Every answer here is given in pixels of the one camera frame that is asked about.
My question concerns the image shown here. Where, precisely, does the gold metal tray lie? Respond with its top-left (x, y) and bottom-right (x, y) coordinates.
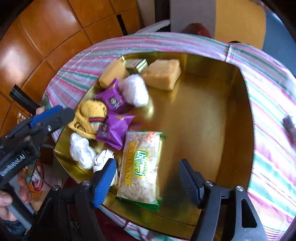
top-left (53, 52), bottom-right (254, 240)

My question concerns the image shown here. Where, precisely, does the white plastic wrapped roll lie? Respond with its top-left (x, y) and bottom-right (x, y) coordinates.
top-left (70, 133), bottom-right (96, 170)

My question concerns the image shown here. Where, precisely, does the small green gold box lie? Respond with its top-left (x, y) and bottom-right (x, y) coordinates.
top-left (121, 56), bottom-right (148, 74)

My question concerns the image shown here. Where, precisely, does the person's left hand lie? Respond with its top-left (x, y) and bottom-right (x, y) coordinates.
top-left (1, 170), bottom-right (34, 227)

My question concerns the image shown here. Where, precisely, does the grey yellow blue headboard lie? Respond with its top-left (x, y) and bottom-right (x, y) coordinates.
top-left (170, 0), bottom-right (295, 74)

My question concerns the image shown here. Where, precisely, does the striped pink green bedsheet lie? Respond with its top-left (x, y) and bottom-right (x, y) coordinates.
top-left (43, 32), bottom-right (295, 240)

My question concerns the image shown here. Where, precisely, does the white rolled sock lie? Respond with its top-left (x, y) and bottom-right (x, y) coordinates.
top-left (93, 149), bottom-right (118, 186)

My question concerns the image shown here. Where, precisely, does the yellow sponge block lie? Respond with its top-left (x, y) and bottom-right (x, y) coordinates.
top-left (141, 59), bottom-right (181, 91)
top-left (98, 58), bottom-right (129, 88)

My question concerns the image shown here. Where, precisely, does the white ball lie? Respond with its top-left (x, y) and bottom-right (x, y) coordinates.
top-left (118, 74), bottom-right (149, 108)

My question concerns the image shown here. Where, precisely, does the green rice snack bag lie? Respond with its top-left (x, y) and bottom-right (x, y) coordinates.
top-left (116, 131), bottom-right (164, 211)

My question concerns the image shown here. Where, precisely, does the dark red pillow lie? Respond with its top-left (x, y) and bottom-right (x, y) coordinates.
top-left (182, 23), bottom-right (211, 38)

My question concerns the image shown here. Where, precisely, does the purple snack packet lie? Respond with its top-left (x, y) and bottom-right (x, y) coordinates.
top-left (96, 111), bottom-right (135, 150)
top-left (94, 78), bottom-right (128, 113)

